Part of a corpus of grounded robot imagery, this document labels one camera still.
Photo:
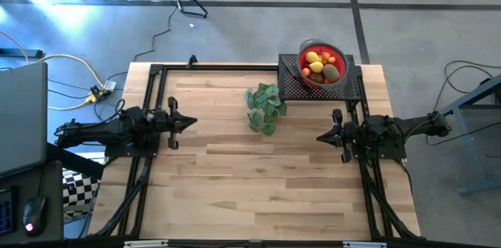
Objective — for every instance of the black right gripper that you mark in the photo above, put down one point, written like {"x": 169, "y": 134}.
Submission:
{"x": 348, "y": 136}

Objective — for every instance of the red collapsible colander bowl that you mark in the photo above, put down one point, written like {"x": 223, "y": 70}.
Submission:
{"x": 341, "y": 54}

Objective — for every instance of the black frame clamp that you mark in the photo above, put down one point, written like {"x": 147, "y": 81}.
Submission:
{"x": 192, "y": 61}

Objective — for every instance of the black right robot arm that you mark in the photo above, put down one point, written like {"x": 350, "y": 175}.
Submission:
{"x": 399, "y": 130}

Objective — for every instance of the black white checkerboard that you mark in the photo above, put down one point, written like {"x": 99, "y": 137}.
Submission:
{"x": 78, "y": 191}

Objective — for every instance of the artificial striped green plant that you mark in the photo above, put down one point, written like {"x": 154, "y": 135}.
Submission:
{"x": 266, "y": 107}

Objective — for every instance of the white metal bracket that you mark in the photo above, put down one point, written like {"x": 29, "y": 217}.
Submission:
{"x": 364, "y": 245}
{"x": 145, "y": 244}

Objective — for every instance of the dark grey desk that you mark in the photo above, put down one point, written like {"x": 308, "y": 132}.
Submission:
{"x": 52, "y": 185}

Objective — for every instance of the small orange toy fruit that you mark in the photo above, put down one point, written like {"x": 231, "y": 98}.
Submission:
{"x": 332, "y": 60}
{"x": 325, "y": 54}

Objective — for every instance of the black computer mouse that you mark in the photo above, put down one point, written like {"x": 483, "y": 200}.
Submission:
{"x": 34, "y": 214}

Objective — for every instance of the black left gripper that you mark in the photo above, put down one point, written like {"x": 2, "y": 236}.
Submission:
{"x": 170, "y": 123}

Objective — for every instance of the green toy mango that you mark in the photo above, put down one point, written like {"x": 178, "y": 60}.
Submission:
{"x": 331, "y": 72}

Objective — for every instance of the black floor bar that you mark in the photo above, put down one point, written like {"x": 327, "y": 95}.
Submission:
{"x": 21, "y": 53}

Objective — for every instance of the grey monitor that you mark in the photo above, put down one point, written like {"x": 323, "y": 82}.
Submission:
{"x": 21, "y": 119}

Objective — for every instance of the yellow toy lemon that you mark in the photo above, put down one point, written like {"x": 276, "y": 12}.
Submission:
{"x": 316, "y": 67}
{"x": 312, "y": 57}

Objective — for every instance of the black keyboard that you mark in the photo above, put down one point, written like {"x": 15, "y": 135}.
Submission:
{"x": 6, "y": 210}

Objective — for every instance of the blue grey side table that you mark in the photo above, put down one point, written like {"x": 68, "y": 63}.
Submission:
{"x": 467, "y": 154}

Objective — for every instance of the grey power adapter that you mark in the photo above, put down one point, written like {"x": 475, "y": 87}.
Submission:
{"x": 109, "y": 85}

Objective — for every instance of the black knife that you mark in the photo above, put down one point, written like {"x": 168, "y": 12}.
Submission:
{"x": 291, "y": 70}

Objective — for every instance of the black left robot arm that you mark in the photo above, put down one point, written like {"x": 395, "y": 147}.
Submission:
{"x": 109, "y": 128}

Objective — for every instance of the black perforated metal shelf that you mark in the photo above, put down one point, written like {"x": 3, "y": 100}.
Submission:
{"x": 352, "y": 91}

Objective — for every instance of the small orange toy pear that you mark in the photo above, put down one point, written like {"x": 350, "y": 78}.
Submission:
{"x": 306, "y": 72}

